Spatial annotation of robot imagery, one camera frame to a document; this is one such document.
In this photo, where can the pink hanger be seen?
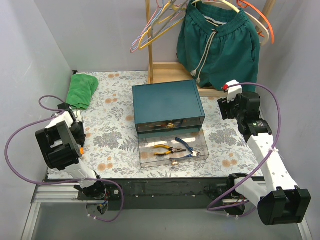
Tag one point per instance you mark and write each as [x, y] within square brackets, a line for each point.
[149, 19]

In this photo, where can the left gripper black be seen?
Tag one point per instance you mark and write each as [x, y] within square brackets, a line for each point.
[64, 107]

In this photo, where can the orange hanger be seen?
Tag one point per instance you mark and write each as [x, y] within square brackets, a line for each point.
[260, 17]

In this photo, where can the yellow handled pliers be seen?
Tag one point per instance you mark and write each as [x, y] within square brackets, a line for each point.
[169, 150]

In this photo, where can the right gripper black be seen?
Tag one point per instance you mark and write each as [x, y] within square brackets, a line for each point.
[223, 109]

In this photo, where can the teal drawer box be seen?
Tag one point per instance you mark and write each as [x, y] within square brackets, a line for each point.
[167, 101]

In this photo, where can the cream hanger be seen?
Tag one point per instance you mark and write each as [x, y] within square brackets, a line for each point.
[224, 4]

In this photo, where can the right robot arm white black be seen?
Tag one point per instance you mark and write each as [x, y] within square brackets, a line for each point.
[282, 201]

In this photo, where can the green folded cloth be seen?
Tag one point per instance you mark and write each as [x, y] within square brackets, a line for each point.
[81, 90]

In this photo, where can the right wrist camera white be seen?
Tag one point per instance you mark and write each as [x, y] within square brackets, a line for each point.
[233, 88]

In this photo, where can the blue handled cutters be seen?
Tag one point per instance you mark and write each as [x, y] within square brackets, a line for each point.
[192, 154]

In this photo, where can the grey hanger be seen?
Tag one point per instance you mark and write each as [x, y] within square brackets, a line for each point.
[171, 16]

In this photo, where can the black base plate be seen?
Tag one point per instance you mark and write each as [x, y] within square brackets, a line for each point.
[170, 193]

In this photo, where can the aluminium rail frame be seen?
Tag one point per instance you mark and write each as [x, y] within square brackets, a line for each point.
[59, 212]

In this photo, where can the green shorts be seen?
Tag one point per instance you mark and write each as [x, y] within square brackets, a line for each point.
[217, 46]

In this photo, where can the yellow hanger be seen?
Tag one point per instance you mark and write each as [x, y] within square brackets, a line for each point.
[143, 43]

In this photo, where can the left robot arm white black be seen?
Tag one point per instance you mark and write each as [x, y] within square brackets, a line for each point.
[61, 144]

